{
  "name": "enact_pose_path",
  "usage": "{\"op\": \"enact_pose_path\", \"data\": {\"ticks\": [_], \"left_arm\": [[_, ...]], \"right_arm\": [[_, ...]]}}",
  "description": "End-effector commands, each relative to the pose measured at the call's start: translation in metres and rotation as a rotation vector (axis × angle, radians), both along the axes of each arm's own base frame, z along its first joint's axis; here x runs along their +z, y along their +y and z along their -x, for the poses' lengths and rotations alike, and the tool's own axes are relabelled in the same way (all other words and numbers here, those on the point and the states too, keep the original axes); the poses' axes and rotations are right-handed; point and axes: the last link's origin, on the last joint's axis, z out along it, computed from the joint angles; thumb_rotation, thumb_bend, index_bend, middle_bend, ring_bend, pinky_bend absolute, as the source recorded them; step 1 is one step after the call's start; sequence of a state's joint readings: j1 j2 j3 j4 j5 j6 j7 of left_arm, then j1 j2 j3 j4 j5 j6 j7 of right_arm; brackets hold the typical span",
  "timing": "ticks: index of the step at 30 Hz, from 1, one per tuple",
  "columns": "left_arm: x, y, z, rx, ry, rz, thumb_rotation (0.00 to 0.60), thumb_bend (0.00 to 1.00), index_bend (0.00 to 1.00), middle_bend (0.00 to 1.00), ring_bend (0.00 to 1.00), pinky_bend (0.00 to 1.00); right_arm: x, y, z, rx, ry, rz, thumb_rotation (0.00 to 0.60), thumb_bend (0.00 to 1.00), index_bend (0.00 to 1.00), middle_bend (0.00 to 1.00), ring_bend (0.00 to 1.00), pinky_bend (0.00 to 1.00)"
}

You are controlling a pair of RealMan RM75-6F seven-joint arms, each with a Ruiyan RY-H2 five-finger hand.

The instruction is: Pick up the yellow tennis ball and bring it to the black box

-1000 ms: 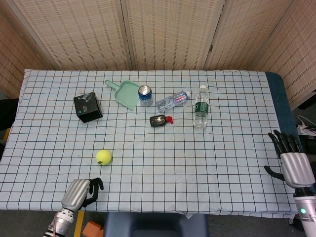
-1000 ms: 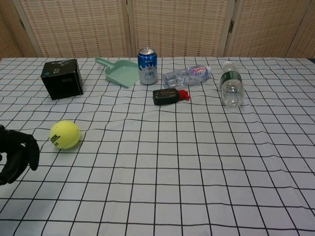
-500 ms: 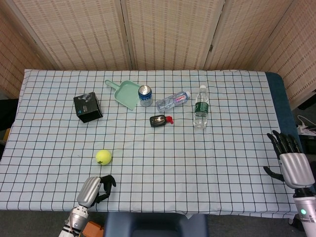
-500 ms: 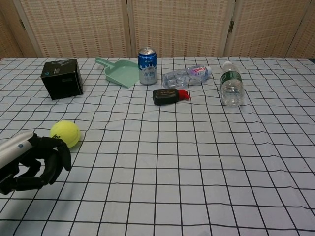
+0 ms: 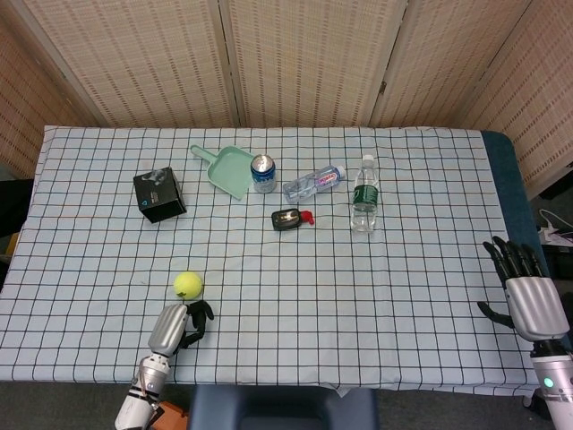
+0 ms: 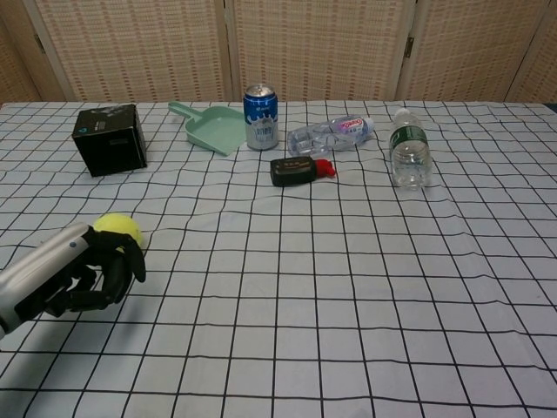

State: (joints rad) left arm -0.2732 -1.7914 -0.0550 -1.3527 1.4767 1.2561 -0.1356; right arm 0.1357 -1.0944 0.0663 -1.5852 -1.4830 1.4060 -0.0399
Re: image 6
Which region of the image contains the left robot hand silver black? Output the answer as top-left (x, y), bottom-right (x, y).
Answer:
top-left (0, 221), bottom-right (148, 343)

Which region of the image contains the yellow tennis ball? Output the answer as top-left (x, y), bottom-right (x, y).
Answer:
top-left (93, 212), bottom-right (144, 252)

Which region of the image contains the black cardboard box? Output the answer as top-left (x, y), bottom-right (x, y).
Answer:
top-left (71, 103), bottom-right (148, 178)

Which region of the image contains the green plastic dustpan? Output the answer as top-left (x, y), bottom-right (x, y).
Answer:
top-left (167, 100), bottom-right (245, 157)

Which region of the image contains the blue drink can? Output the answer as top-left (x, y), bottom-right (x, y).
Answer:
top-left (242, 84), bottom-right (279, 152)

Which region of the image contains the white black checkered tablecloth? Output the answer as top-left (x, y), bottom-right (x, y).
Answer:
top-left (0, 100), bottom-right (557, 418)

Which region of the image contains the clear bottle pink label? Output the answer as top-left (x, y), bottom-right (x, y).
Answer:
top-left (286, 115), bottom-right (376, 156)

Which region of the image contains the woven beige folding screen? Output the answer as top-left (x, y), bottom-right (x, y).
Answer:
top-left (0, 0), bottom-right (557, 105)

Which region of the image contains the clear bottle green label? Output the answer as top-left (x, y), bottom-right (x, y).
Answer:
top-left (389, 107), bottom-right (433, 191)

